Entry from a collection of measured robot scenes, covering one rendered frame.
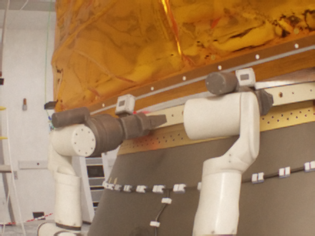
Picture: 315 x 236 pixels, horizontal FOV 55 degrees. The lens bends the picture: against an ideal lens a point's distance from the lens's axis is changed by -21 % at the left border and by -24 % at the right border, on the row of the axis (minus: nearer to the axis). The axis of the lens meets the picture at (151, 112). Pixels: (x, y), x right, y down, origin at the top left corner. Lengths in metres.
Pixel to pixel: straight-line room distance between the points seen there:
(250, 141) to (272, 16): 0.47
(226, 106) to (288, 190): 0.39
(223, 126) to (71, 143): 0.33
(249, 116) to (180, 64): 0.66
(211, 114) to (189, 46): 0.56
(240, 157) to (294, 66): 0.44
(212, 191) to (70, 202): 0.37
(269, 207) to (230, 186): 0.35
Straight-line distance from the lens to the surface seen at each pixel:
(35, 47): 9.41
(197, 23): 1.12
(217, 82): 0.56
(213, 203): 0.52
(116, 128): 0.85
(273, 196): 0.87
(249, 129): 0.53
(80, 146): 0.77
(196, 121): 0.57
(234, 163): 0.53
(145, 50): 1.27
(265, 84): 0.99
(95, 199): 8.63
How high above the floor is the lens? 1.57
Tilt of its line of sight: 7 degrees up
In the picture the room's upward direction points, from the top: 6 degrees counter-clockwise
